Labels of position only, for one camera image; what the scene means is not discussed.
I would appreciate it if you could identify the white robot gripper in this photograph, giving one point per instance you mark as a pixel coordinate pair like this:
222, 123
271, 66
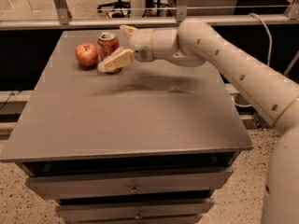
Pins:
140, 45

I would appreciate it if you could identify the metal railing frame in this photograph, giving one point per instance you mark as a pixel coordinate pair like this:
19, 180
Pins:
86, 14

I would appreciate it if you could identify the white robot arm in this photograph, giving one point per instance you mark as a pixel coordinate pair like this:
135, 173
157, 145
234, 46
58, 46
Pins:
274, 96

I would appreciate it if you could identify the grey drawer cabinet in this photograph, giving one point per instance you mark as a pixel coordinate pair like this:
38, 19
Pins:
150, 116

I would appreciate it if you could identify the red coke can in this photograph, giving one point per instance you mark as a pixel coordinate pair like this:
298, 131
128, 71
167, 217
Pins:
108, 42

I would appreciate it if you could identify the lower grey drawer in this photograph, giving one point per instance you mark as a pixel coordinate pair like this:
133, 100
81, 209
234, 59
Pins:
143, 210

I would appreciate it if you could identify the grey drawer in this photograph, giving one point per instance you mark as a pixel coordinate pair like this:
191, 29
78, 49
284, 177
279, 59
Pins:
129, 183
143, 210

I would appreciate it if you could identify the upper grey drawer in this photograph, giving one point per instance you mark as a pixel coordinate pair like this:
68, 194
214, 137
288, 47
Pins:
129, 183

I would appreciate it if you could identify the red apple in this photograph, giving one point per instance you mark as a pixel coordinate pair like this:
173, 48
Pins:
86, 54

